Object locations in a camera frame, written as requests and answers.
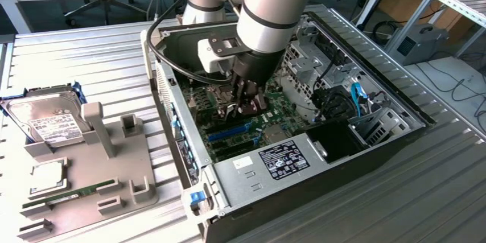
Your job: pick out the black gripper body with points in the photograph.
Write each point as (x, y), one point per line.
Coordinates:
(253, 68)

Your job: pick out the graphics card with black fan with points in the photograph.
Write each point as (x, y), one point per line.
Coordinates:
(255, 107)

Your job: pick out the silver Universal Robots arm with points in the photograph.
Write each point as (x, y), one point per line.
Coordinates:
(265, 12)

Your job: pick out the CPU socket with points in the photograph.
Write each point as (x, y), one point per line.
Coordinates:
(216, 93)

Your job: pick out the green motherboard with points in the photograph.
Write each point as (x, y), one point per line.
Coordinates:
(281, 103)

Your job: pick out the blue expansion slot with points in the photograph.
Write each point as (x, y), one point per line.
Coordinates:
(227, 132)

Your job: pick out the perforated metal drive cage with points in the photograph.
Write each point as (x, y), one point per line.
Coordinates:
(307, 69)

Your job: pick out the chipset heat sink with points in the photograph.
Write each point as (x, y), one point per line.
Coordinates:
(276, 135)

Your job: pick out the grey power supply unit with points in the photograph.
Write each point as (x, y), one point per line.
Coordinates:
(243, 186)

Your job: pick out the blue case latch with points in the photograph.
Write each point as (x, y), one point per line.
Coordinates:
(196, 197)

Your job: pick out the open black PC case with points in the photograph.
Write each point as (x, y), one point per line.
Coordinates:
(322, 186)

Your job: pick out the metal disk bay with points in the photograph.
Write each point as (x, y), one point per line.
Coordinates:
(379, 132)

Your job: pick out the blue disk caddy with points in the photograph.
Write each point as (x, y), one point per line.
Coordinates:
(79, 92)

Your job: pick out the grey controller box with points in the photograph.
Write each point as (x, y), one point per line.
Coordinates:
(420, 45)

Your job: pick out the office chair base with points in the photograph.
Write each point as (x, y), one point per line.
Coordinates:
(105, 4)

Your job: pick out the grey parts rack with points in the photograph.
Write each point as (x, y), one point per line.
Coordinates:
(87, 174)

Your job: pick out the silver hard disk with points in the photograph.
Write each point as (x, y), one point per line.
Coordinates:
(49, 117)

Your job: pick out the green RAM stick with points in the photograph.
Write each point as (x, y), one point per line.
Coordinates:
(87, 189)

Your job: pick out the silver CPU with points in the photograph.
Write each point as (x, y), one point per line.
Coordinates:
(45, 177)

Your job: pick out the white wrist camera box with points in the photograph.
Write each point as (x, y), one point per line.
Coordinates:
(209, 58)

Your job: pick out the aluminium frame rack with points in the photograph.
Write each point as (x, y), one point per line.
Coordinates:
(466, 1)

